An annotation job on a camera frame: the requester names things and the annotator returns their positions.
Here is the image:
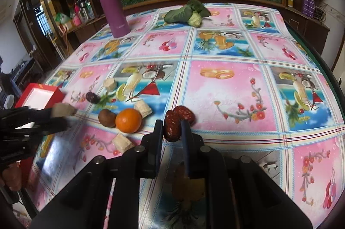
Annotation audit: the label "left hand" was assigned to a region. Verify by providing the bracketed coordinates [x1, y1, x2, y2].
[0, 163, 22, 191]

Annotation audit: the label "dark dried date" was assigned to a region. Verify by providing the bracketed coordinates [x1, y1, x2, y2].
[85, 91, 100, 104]

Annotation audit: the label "purple thermos bottle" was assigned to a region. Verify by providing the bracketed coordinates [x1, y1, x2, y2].
[99, 0, 130, 38]

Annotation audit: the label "red date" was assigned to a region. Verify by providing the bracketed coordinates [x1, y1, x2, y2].
[173, 105, 196, 126]
[164, 110, 181, 142]

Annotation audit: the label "colourful printed tablecloth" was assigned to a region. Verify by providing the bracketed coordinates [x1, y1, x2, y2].
[27, 3, 344, 228]

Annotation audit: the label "beige yam piece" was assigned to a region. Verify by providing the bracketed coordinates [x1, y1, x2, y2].
[51, 102, 77, 118]
[134, 100, 153, 118]
[112, 133, 135, 153]
[103, 78, 118, 92]

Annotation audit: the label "orange tangerine on table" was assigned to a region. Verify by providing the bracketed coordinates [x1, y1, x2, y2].
[115, 108, 142, 134]

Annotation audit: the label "brown chestnut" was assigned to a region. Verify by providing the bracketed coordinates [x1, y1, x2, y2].
[98, 109, 116, 128]

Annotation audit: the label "purple bottles on shelf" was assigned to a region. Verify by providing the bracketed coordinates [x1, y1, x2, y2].
[302, 0, 315, 18]

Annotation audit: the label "red box with white inside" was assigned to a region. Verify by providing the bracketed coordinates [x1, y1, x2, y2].
[14, 83, 66, 187]

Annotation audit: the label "green leafy vegetable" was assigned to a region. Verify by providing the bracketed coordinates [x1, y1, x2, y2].
[164, 0, 211, 27]

